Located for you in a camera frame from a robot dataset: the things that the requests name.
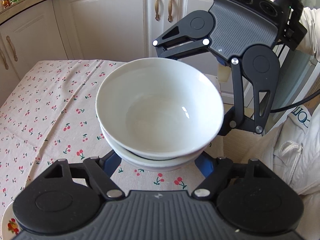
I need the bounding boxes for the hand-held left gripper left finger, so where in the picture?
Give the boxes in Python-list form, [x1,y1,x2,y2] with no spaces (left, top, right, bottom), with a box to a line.
[44,151,125,200]

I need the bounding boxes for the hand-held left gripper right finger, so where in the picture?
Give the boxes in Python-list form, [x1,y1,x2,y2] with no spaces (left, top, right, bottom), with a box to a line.
[193,151,278,198]

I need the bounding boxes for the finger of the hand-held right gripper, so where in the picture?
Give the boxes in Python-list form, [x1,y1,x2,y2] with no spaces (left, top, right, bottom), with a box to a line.
[152,17,212,60]
[218,57,272,136]

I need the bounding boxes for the white fruit-print plate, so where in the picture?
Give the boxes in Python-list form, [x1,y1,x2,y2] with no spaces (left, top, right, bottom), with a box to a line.
[0,200,22,240]

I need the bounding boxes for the person's right forearm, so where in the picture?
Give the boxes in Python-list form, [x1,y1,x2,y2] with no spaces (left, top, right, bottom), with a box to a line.
[299,6,320,60]

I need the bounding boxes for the white jacket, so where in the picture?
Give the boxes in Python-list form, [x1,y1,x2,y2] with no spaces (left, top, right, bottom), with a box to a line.
[240,100,320,195]

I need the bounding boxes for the cherry-print tablecloth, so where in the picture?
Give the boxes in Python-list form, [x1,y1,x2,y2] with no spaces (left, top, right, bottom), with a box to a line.
[0,59,225,210]

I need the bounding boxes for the grey kitchen countertop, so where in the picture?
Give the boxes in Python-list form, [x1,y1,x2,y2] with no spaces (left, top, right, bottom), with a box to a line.
[0,0,85,25]

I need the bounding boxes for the black cable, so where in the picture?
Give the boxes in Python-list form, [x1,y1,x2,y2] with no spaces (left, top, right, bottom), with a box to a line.
[271,86,320,113]

